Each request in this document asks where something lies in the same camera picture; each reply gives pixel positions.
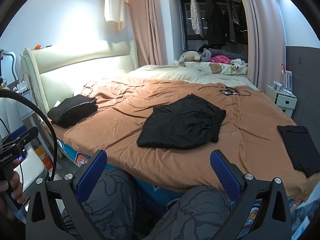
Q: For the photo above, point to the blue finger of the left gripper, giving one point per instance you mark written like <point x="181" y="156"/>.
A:
<point x="18" y="132"/>

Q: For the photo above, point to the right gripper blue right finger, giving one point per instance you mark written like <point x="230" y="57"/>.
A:
<point x="228" y="174"/>

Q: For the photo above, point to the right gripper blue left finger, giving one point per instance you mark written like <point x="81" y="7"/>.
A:
<point x="88" y="175"/>

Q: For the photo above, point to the black pants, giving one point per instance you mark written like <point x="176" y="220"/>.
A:
<point x="185" y="124"/>

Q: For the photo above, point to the person's left hand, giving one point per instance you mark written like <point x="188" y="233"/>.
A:
<point x="17" y="194"/>

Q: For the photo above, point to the grey white nightstand left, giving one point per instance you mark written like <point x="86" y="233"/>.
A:
<point x="13" y="116"/>

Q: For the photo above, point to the grey patterned trouser legs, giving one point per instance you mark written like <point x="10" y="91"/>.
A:
<point x="117" y="208"/>

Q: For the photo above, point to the orange bag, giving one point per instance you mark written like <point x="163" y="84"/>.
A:
<point x="43" y="157"/>

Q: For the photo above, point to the brown orange blanket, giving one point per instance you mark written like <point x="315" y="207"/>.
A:
<point x="248" y="135"/>

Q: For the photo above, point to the folded black clothes stack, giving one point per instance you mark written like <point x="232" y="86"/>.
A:
<point x="72" y="110"/>

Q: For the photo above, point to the cream upholstered headboard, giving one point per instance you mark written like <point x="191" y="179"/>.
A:
<point x="60" y="71"/>

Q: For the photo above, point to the folded black garment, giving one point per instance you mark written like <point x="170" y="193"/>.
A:
<point x="301" y="149"/>

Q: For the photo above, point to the white nightstand right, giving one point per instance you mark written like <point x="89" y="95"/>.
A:
<point x="286" y="102"/>

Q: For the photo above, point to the teddy bear pillow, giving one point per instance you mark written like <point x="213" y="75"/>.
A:
<point x="215" y="68"/>

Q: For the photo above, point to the pink garment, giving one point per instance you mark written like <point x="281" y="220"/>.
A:
<point x="220" y="59"/>

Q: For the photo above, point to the cream bed sheet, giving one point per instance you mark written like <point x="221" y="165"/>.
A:
<point x="166" y="72"/>

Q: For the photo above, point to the grey plush toy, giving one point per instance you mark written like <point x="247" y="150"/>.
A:
<point x="206" y="55"/>

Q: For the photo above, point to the beige plush toy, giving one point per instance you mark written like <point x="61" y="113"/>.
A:
<point x="189" y="56"/>

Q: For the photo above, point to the pink curtain right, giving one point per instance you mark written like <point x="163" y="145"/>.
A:
<point x="266" y="41"/>

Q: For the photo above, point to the pink curtain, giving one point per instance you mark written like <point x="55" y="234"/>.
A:
<point x="266" y="41"/>
<point x="148" y="29"/>

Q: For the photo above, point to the black hanging coat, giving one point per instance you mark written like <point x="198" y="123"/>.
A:
<point x="215" y="25"/>

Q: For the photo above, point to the floral hanging garment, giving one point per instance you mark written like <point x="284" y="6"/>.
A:
<point x="196" y="18"/>

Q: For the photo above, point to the pink curtain left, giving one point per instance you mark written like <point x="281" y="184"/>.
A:
<point x="148" y="29"/>

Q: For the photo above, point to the white hanging shirt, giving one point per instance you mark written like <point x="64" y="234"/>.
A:
<point x="114" y="11"/>

